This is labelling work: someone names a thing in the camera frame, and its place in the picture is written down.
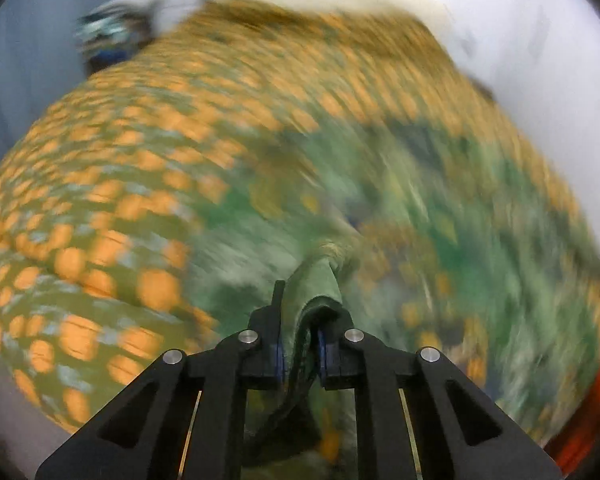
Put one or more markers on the orange floral bedsheet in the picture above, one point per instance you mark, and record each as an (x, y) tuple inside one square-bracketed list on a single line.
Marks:
[(110, 160)]

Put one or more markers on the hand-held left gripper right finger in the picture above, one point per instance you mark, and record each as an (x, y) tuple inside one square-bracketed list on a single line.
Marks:
[(323, 355)]

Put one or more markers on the red object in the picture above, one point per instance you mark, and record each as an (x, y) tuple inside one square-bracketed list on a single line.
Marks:
[(587, 410)]

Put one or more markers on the green printed garment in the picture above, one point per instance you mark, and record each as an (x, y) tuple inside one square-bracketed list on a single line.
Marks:
[(430, 220)]

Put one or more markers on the pile of colourful clothes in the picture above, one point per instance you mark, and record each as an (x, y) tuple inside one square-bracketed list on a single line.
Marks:
[(107, 35)]

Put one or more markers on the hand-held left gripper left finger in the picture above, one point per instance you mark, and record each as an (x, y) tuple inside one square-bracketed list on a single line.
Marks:
[(278, 360)]

